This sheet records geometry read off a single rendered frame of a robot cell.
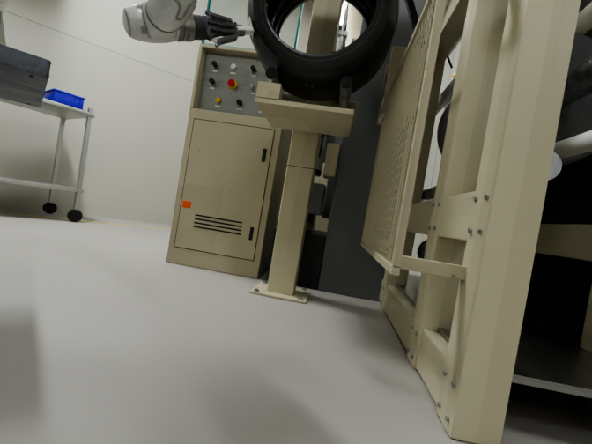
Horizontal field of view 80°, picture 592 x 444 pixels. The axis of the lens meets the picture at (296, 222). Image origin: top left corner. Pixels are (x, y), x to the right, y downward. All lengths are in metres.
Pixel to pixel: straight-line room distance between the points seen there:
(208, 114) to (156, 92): 2.62
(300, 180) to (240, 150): 0.50
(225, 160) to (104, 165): 2.62
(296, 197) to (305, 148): 0.24
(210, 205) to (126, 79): 2.86
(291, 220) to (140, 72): 3.41
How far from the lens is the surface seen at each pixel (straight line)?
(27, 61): 1.03
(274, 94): 1.38
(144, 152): 4.60
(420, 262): 0.83
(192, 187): 2.10
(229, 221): 2.02
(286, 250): 1.68
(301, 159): 1.69
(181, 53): 4.96
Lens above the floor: 0.40
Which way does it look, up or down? 1 degrees down
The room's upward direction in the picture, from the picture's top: 9 degrees clockwise
